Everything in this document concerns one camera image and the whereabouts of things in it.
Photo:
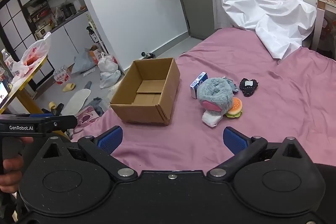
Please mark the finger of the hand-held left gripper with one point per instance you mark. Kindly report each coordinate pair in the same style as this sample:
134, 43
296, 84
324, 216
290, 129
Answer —
56, 109
40, 115

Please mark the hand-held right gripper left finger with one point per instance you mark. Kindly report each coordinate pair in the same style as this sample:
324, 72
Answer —
110, 138

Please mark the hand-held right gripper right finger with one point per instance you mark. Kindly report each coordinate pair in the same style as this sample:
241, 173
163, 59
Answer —
235, 141

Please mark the white cloth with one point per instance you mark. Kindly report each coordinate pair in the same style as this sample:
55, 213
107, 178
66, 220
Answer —
211, 119

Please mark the hamburger plush toy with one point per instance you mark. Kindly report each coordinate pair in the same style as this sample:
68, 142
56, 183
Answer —
236, 106

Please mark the brown cardboard box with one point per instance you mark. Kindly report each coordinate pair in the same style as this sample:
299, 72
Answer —
139, 113

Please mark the black fabric heart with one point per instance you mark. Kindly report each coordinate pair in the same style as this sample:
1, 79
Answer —
246, 92

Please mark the blue denim heart patch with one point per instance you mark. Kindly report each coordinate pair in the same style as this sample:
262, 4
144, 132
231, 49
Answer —
233, 86

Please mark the grey fluffy plush toy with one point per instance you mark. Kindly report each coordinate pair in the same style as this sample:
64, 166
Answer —
212, 90

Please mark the blue and white small carton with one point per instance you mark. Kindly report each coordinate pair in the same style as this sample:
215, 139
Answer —
195, 88

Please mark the person's left hand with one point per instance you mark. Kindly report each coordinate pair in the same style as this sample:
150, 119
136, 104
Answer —
11, 174

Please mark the yellow slipper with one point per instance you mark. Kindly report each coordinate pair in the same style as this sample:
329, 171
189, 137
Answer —
52, 105
68, 87

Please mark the white shoe insole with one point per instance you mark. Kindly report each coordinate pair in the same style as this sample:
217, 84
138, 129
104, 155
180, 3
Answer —
77, 99

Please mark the pink floor mat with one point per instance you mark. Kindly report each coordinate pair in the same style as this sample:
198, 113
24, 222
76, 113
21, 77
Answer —
85, 117

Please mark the pack of water bottles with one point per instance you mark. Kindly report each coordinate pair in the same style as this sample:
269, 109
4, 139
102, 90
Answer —
61, 76

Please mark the pink bed sheet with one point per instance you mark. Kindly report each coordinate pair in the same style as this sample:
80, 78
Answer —
262, 121

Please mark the dark crumpled cloth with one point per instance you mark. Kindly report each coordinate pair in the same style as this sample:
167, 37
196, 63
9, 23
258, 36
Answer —
97, 106

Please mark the yellow-edged table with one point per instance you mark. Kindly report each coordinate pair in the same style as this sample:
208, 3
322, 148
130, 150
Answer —
26, 79

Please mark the tablet screen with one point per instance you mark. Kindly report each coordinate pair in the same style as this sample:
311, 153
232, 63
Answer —
3, 94

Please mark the grey plastic bag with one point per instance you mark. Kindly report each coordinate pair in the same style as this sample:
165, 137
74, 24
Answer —
82, 62

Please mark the red and white plastic bag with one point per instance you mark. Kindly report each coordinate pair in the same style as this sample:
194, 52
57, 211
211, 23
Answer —
34, 53

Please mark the clear water bottle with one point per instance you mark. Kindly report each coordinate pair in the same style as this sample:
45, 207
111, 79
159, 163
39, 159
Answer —
7, 60

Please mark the white plastic bags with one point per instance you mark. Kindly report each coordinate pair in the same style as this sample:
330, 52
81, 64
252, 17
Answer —
109, 69

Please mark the orange cardboard carton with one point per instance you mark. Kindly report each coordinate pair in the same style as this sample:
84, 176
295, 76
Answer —
94, 54

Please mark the white kitchen counter cabinets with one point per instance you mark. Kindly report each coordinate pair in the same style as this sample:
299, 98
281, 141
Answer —
71, 32

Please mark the small black floor object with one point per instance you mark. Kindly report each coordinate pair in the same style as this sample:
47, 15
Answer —
149, 55

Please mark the black grid sliding door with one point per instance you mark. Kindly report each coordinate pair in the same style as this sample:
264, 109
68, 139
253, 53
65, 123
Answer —
13, 27

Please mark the white sheet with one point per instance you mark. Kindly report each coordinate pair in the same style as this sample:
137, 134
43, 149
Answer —
249, 3

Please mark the white side table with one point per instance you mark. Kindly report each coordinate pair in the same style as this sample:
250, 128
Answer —
319, 19

